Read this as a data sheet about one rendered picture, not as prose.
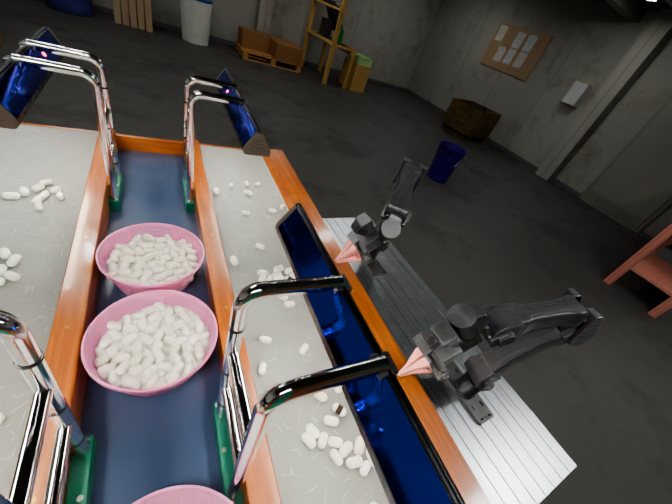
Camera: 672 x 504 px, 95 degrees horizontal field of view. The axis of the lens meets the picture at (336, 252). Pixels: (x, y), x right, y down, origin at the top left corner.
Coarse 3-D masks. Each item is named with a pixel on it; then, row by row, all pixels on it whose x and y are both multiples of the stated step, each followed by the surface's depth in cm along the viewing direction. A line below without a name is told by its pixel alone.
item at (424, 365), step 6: (420, 336) 71; (420, 342) 71; (420, 348) 70; (426, 348) 70; (426, 354) 69; (420, 360) 69; (426, 360) 68; (414, 366) 69; (420, 366) 68; (426, 366) 68; (432, 366) 69; (402, 372) 71; (408, 372) 71; (414, 372) 72; (420, 372) 72; (426, 372) 72
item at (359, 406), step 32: (288, 224) 64; (288, 256) 61; (320, 256) 55; (320, 320) 50; (352, 320) 46; (352, 352) 45; (352, 384) 43; (384, 384) 40; (384, 416) 39; (416, 416) 37; (384, 448) 37; (416, 448) 35; (384, 480) 36; (416, 480) 34; (448, 480) 33
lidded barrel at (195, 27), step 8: (184, 0) 560; (192, 0) 557; (200, 0) 560; (208, 0) 576; (184, 8) 568; (192, 8) 565; (200, 8) 569; (208, 8) 579; (184, 16) 576; (192, 16) 573; (200, 16) 577; (208, 16) 588; (184, 24) 584; (192, 24) 581; (200, 24) 585; (208, 24) 598; (184, 32) 593; (192, 32) 590; (200, 32) 594; (208, 32) 608; (192, 40) 599; (200, 40) 603; (208, 40) 622
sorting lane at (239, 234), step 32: (224, 160) 145; (256, 160) 155; (224, 192) 126; (256, 192) 133; (224, 224) 111; (256, 224) 116; (256, 256) 103; (256, 320) 84; (288, 320) 88; (256, 352) 77; (288, 352) 80; (320, 352) 83; (256, 384) 72; (288, 416) 68; (320, 416) 70; (352, 416) 73; (288, 448) 64; (288, 480) 60; (320, 480) 61; (352, 480) 63
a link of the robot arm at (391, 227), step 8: (384, 208) 94; (384, 216) 94; (392, 216) 86; (400, 216) 86; (408, 216) 94; (384, 224) 86; (392, 224) 86; (400, 224) 86; (384, 232) 86; (392, 232) 86; (400, 232) 86
